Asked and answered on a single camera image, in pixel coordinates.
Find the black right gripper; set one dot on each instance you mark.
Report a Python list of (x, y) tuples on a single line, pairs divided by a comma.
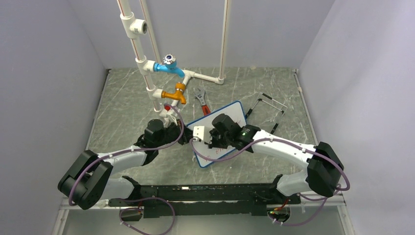
[(213, 144)]

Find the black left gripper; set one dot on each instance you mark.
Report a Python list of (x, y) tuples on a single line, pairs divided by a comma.
[(187, 135)]

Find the blue framed whiteboard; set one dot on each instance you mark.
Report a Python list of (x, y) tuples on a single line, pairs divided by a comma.
[(235, 111)]

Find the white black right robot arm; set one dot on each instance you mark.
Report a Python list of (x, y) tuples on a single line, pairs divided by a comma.
[(320, 167)]

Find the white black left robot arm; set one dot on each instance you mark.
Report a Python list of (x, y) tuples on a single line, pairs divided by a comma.
[(89, 180)]

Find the black whiteboard stand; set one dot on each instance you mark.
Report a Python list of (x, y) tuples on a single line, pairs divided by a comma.
[(266, 104)]

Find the orange faucet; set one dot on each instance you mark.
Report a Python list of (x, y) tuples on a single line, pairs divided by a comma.
[(178, 94)]

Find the blue faucet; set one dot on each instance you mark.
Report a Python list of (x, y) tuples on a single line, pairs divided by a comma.
[(169, 66)]

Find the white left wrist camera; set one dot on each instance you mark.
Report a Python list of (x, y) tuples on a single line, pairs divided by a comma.
[(170, 113)]

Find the red handled adjustable wrench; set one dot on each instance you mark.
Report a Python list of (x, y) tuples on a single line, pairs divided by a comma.
[(199, 94)]

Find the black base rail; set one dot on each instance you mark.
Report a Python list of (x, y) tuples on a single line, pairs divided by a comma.
[(255, 199)]

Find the white PVC pipe frame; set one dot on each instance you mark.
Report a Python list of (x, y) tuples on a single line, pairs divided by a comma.
[(134, 28)]

